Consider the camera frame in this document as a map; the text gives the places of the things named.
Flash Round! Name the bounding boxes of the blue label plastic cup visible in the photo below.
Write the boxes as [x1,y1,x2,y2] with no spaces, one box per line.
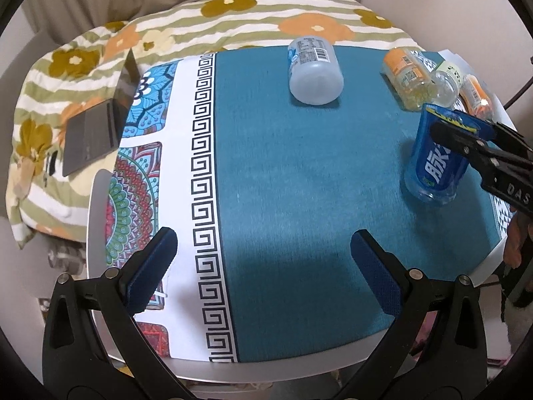
[404,103,493,206]

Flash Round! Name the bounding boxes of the orange label plastic cup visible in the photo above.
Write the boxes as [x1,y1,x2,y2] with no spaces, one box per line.
[460,74,494,120]

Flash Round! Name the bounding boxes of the green white label cup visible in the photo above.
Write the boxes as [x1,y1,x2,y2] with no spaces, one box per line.
[430,60,462,109]

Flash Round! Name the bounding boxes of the yellow orange label cup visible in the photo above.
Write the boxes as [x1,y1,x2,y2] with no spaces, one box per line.
[381,48,437,111]

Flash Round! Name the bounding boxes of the white blue label cup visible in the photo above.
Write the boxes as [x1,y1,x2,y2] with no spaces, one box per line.
[287,35,344,106]

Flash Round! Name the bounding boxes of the black curved floor lamp pole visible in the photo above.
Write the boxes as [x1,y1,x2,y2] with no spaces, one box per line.
[503,77,533,110]

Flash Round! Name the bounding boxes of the floral striped bed duvet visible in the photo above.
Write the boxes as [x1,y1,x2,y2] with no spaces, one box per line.
[5,0,415,247]

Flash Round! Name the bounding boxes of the teal patterned tablecloth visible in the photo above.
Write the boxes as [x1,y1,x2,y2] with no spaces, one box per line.
[104,45,518,364]

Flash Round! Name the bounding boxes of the grey laptop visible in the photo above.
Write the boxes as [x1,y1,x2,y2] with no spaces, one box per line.
[62,50,140,177]

